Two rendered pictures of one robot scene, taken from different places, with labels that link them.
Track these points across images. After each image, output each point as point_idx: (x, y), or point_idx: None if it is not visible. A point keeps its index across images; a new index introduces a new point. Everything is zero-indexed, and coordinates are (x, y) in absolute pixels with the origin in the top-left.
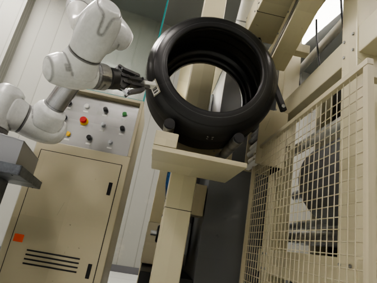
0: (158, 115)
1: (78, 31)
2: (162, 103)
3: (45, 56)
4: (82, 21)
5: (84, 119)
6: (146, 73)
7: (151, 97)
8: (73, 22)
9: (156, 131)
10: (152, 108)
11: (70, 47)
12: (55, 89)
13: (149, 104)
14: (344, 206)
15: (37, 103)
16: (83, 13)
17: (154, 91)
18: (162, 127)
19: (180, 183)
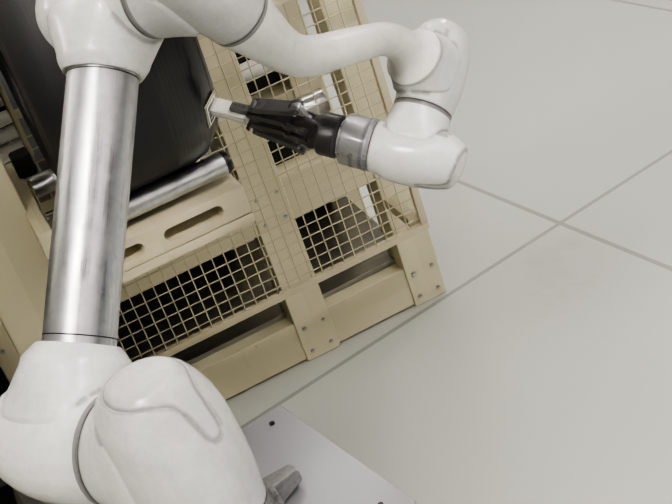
0: (173, 163)
1: (463, 86)
2: (212, 131)
3: (463, 151)
4: (467, 70)
5: None
6: (191, 86)
7: (196, 133)
8: (334, 61)
9: (242, 187)
10: (157, 158)
11: (451, 116)
12: (119, 279)
13: (146, 153)
14: (239, 133)
15: (118, 362)
16: (467, 56)
17: (211, 117)
18: (133, 187)
19: None
